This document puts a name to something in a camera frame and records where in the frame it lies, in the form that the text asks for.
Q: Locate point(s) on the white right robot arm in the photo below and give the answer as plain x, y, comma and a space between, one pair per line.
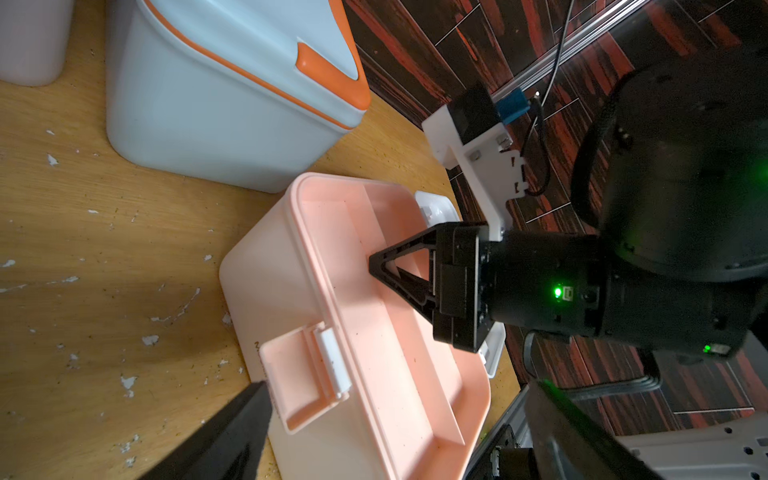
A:
672, 178

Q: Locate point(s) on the white orange handled box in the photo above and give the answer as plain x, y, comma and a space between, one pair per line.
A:
244, 93

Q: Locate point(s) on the white pink first aid box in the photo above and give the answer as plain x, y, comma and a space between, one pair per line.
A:
360, 389

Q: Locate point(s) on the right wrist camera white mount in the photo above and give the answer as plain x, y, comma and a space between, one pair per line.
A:
468, 132

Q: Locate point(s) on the aluminium frame rail right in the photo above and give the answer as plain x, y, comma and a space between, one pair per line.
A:
581, 38

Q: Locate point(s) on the pink medicine chest box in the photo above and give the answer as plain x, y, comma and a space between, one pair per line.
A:
34, 39

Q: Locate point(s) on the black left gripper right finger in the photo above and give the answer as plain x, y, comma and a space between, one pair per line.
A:
567, 444

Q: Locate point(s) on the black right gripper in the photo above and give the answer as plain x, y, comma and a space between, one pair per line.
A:
541, 281

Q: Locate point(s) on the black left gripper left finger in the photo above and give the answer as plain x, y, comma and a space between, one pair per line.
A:
227, 446

